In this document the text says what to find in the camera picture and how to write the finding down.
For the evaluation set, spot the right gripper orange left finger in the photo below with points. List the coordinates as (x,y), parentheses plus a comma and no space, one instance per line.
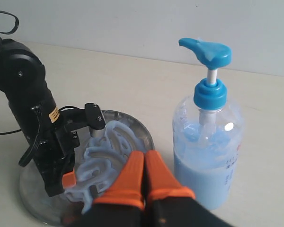
(122,205)

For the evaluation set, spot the light blue soap smear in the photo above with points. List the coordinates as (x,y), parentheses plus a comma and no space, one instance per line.
(102,160)

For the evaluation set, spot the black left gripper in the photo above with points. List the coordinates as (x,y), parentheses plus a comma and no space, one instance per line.
(50,145)

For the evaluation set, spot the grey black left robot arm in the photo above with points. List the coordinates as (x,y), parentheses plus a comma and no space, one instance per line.
(22,74)

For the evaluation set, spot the round steel plate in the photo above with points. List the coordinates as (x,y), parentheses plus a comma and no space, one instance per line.
(58,211)

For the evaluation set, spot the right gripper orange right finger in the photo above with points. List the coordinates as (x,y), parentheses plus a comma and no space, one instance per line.
(168,203)

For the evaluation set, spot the blue soap pump bottle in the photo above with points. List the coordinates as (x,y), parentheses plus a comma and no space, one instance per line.
(207,129)

